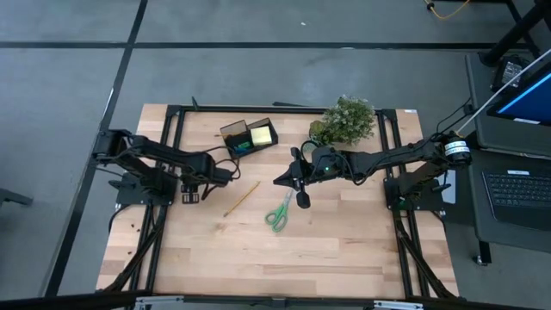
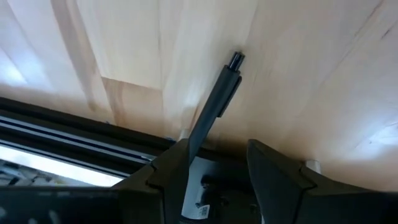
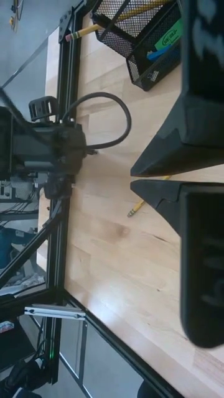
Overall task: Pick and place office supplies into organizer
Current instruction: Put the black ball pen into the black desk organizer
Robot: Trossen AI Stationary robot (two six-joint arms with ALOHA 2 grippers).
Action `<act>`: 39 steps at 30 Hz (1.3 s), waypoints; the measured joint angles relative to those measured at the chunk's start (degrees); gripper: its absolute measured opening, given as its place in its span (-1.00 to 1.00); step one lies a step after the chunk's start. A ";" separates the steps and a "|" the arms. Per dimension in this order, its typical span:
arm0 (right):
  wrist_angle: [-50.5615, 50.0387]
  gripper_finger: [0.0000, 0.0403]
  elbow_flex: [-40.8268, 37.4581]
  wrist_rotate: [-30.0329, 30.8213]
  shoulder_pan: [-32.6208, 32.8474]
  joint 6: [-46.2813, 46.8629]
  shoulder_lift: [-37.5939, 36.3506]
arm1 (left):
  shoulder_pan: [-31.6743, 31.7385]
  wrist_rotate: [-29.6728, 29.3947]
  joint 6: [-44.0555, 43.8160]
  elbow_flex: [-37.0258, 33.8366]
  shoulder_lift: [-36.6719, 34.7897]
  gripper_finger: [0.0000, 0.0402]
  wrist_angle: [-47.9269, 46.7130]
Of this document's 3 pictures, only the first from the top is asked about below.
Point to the white paper sheet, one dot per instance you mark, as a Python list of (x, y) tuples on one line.
[(450, 196)]

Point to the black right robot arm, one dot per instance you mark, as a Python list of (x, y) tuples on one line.
[(387, 159)]

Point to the trailing succulent potted plant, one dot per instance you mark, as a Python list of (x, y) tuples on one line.
[(318, 131)]

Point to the grey equipment cart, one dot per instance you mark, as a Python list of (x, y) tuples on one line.
[(508, 138)]

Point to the black aluminium table frame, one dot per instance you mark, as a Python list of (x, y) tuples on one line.
[(224, 109)]

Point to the silver metal bracket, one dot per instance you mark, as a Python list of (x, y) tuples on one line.
[(159, 303), (398, 305)]

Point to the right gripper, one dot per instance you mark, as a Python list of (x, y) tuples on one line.
[(320, 165)]

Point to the thin white rod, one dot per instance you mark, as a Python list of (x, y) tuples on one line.
[(478, 119)]

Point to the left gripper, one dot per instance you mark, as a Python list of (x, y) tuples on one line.
[(221, 177)]

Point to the yellow sticky note pad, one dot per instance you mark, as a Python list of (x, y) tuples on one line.
[(261, 135)]

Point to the black power adapter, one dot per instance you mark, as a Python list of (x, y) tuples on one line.
[(510, 69)]

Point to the black laptop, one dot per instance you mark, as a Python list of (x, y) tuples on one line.
[(516, 194)]

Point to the black stand legs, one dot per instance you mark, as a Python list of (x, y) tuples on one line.
[(516, 31)]

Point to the black crossbar rail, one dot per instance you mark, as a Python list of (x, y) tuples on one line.
[(64, 301)]

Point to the black mesh desk organizer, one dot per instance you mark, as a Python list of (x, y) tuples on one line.
[(234, 128)]

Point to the green eraser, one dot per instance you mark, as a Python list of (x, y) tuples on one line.
[(244, 145)]

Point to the bushy green potted plant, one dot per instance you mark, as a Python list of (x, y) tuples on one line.
[(348, 120)]

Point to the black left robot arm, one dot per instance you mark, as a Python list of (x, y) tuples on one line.
[(163, 153)]

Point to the monitor with blue screen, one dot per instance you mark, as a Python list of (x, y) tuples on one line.
[(529, 103)]

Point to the yellow pencil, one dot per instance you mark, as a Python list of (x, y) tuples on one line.
[(242, 199), (221, 134)]

